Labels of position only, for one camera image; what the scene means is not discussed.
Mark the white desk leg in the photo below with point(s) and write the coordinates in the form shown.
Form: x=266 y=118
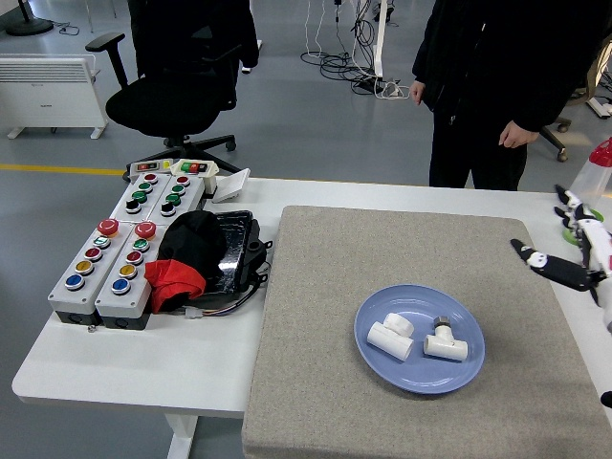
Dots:
x=380 y=38

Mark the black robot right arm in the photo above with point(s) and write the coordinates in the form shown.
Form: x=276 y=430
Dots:
x=607 y=399

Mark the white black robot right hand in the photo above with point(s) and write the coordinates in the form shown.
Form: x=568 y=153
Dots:
x=559 y=270

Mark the white table leg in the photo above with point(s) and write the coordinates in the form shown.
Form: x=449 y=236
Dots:
x=181 y=437

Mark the clear bottle red cap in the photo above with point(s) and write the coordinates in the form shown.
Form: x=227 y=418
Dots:
x=595 y=181

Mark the person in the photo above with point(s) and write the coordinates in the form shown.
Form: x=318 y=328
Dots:
x=502 y=57

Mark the black round stand base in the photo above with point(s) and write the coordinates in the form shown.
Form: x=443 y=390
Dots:
x=28 y=26

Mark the white power strip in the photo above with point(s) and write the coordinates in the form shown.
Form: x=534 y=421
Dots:
x=394 y=91

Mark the green plastic cup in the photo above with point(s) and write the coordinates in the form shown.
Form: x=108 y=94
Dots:
x=569 y=234

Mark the blue plate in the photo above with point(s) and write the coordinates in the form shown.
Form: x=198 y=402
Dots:
x=416 y=373

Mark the red cloth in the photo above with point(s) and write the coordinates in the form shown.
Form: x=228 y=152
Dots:
x=172 y=279

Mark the white switch box green red buttons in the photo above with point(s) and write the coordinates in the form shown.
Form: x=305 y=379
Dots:
x=210 y=179

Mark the white panel heater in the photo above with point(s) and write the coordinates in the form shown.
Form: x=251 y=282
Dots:
x=48 y=95

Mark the black plastic tray device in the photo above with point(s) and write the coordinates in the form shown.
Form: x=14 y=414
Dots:
x=236 y=253

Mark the person's right hand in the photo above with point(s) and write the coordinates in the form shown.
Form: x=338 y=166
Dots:
x=417 y=93

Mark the person's hand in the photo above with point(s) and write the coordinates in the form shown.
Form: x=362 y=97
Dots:
x=417 y=93
x=518 y=136

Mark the white flat plastic cover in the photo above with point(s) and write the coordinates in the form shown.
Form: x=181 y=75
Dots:
x=232 y=184

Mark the person's left hand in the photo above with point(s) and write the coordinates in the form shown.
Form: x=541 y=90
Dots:
x=518 y=136

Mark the black cloth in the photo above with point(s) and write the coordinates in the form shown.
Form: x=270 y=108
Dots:
x=191 y=244

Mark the black office chair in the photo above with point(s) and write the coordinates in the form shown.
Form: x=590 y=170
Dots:
x=167 y=102

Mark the short four-button control box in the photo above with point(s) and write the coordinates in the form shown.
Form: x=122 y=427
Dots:
x=122 y=198
x=189 y=191

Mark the grey-brown table mat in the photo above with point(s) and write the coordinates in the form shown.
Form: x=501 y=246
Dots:
x=334 y=287

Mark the small white tee pipe fitting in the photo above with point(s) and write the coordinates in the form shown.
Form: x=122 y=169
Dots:
x=447 y=348

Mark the grey rocker switch panel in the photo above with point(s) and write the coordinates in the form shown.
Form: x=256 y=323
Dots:
x=146 y=167

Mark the large white tee pipe fitting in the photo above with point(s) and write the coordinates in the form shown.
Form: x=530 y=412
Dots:
x=389 y=340

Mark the chair base with castors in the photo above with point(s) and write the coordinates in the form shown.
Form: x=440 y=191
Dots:
x=557 y=141

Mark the long five-button control box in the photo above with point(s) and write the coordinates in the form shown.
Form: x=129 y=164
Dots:
x=122 y=296
x=76 y=291

